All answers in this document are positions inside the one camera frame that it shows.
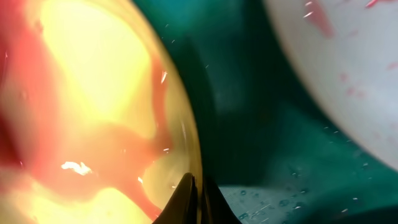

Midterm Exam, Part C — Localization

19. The teal plastic tray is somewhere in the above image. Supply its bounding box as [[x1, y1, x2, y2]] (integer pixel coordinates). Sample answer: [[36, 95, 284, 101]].
[[135, 0, 397, 223]]

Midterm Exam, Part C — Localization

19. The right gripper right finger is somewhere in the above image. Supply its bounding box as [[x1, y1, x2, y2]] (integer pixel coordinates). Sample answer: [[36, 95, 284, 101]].
[[201, 177, 241, 224]]

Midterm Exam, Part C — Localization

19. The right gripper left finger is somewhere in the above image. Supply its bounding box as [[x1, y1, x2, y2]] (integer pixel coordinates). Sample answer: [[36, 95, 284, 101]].
[[153, 173, 198, 224]]

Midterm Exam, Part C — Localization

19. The white plate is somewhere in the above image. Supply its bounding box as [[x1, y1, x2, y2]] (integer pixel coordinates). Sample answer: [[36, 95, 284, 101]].
[[264, 0, 397, 169]]

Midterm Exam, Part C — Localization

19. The yellow-green plate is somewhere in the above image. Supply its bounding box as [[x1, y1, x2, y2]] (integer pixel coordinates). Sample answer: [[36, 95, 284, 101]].
[[1, 1, 202, 223]]

